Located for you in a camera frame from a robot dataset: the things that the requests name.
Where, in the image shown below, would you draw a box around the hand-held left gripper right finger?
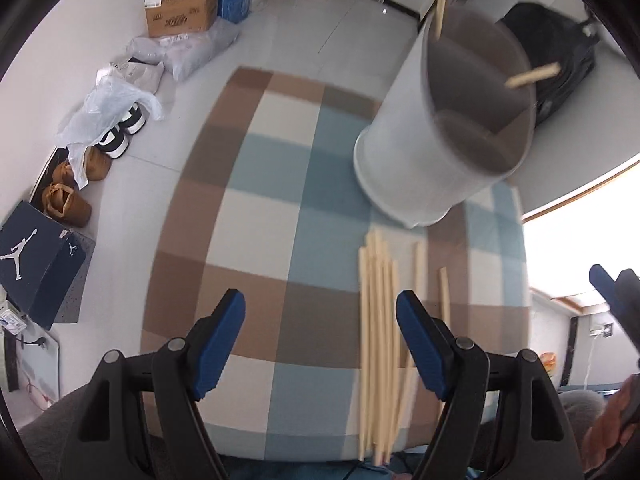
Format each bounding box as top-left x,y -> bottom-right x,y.
396,290 -> 586,480

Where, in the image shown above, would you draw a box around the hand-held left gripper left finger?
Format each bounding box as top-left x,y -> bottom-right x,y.
75,289 -> 247,480

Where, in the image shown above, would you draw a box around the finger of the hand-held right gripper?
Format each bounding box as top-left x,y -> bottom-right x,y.
589,263 -> 640,361

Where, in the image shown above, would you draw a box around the pile of wooden chopsticks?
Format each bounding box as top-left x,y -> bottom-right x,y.
357,227 -> 452,466

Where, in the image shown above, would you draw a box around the white plastic utensil holder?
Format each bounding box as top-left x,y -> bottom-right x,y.
353,2 -> 538,228

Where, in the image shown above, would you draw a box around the light wooden chopstick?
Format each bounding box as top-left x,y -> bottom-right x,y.
434,0 -> 450,41
505,62 -> 562,89

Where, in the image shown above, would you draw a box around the person's right hand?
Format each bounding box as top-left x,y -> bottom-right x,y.
582,375 -> 640,473

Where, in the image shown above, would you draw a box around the checked blue brown tablecloth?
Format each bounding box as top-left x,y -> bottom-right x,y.
140,65 -> 533,463

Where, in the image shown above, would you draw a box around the person's grey trousers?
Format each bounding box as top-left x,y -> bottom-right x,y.
19,385 -> 168,480

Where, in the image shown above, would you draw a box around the dark blue shoe box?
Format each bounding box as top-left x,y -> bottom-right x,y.
0,201 -> 87,331

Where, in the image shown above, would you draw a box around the black white sneaker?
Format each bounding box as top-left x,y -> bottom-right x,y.
120,102 -> 147,136
97,125 -> 130,159

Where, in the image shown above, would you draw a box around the black backpack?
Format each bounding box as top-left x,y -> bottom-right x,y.
499,2 -> 598,127

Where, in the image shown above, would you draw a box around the crumpled white plastic bag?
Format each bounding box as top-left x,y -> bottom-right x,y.
55,75 -> 166,191

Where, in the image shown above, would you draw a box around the grey parcel bag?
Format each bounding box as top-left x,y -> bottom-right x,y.
109,57 -> 166,95

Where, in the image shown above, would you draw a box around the white plastic parcel bags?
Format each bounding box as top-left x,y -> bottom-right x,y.
125,22 -> 242,82

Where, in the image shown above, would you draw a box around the brown cardboard box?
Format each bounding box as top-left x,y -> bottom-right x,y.
145,0 -> 222,39

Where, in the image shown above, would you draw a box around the window with wooden frame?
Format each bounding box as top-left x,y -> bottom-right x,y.
520,157 -> 640,318

